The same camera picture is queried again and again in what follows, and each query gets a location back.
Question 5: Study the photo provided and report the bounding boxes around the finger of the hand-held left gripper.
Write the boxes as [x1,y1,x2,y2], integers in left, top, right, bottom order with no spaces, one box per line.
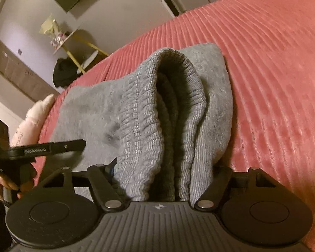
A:
[24,140,87,156]

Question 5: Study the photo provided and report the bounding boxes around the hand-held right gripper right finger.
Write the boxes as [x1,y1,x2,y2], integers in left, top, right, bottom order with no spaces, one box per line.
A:
[193,165,277,212]

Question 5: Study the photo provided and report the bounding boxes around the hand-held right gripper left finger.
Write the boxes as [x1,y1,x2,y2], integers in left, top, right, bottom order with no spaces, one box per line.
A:
[41,160,126,212]

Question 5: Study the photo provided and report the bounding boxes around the grey fleece pants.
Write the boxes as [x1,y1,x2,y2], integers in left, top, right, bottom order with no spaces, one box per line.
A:
[50,43,235,203]

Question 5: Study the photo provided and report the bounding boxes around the person's left hand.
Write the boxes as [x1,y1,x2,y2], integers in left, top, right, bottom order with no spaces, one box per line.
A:
[0,171,24,199]

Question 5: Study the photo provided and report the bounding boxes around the cream plush pillow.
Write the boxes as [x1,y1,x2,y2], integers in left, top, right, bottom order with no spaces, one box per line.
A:
[10,94,55,147]

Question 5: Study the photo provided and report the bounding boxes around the black bag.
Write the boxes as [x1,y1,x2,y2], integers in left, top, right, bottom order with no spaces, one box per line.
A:
[53,58,81,88]

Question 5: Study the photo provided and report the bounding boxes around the yellow-legged side table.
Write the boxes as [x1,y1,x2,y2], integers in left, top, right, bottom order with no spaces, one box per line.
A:
[52,29,111,74]

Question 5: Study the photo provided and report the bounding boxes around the wrapped bouquet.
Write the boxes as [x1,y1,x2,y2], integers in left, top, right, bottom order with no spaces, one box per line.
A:
[41,14,72,49]

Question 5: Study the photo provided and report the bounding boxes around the red ribbed bedspread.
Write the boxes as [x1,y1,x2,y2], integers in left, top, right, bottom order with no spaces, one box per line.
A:
[31,0,315,252]

